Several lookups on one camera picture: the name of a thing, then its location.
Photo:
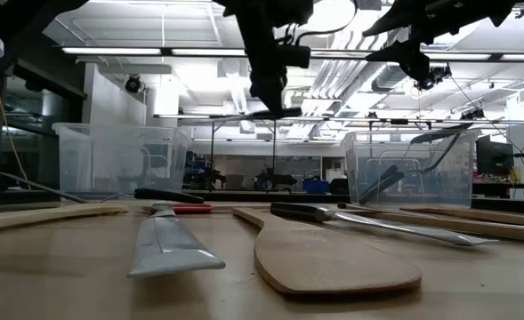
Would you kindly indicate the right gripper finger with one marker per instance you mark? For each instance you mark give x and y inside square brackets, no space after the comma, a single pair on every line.
[395,26]
[404,55]

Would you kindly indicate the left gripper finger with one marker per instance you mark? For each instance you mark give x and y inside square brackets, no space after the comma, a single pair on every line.
[266,66]

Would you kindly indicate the black round spatula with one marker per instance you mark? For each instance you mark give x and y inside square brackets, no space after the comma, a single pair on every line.
[439,135]

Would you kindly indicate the slotted wooden spoon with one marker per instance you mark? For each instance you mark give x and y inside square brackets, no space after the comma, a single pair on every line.
[521,234]

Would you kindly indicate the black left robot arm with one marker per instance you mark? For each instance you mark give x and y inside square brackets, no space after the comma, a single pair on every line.
[21,22]

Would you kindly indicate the background black robot arm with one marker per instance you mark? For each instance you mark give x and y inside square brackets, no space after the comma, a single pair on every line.
[275,178]
[203,178]

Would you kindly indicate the blue plastic crate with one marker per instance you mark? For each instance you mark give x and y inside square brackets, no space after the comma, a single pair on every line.
[316,186]

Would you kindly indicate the clear plastic storage bin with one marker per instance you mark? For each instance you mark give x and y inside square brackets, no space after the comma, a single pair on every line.
[448,178]
[119,160]

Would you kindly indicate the black computer monitor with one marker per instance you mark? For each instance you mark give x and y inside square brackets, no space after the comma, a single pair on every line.
[495,155]

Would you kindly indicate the plain wooden spoon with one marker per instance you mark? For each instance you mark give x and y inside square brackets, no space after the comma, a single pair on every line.
[488,216]

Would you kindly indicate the wooden spork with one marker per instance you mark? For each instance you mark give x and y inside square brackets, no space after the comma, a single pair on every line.
[43,217]

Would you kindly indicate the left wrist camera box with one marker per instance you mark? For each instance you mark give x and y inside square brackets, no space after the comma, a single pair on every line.
[297,57]

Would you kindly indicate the black ceiling camera rig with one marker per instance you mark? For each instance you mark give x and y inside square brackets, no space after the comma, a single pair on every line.
[439,73]
[473,114]

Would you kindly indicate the black gantry frame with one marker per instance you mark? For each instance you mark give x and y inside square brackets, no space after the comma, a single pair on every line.
[212,146]

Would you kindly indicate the black aluminium table frame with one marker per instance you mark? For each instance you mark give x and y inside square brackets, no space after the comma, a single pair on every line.
[266,196]

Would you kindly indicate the black ceiling dome camera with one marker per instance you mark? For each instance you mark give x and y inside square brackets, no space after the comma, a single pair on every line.
[133,83]

